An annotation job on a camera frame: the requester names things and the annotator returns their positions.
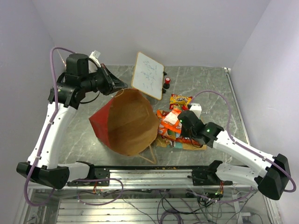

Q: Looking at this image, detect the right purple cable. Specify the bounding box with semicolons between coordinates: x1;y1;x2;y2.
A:
189;90;297;203

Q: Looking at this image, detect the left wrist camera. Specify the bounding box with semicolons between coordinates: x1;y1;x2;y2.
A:
89;50;101;68

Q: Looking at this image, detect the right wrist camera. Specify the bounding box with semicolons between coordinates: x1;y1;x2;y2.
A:
189;103;202;118

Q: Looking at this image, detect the red paper bag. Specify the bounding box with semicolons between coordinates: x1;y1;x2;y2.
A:
89;89;160;164

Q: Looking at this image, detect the yellow M&M's packet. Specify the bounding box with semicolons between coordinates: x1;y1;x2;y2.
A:
170;96;192;105

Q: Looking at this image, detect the small whiteboard yellow frame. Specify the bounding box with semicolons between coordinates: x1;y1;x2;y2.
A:
131;52;164;100

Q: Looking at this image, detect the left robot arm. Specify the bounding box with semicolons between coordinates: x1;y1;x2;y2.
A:
16;51;127;189

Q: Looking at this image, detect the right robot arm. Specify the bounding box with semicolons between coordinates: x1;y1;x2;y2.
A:
178;110;291;200

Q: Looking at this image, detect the aluminium frame rail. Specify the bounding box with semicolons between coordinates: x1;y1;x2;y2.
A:
56;168;269;190

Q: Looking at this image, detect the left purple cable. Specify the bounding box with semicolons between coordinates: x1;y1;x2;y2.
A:
24;46;77;207

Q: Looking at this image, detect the purple cable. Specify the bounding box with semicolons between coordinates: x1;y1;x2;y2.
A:
189;90;297;203
24;46;77;207

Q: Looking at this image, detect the red KitKat packet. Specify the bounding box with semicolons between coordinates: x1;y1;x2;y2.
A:
169;94;190;111

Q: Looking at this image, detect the gold crispy snack bag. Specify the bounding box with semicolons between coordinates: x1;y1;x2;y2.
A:
155;135;207;151

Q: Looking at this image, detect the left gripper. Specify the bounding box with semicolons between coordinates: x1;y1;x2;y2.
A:
81;63;128;95

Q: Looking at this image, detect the orange chips bag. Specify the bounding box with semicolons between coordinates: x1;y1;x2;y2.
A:
156;108;182;140

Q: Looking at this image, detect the red Doritos bag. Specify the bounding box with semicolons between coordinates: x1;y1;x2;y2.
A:
161;132;203;148

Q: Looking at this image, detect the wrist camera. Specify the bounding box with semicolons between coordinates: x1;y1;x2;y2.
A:
189;103;202;118
89;50;101;68

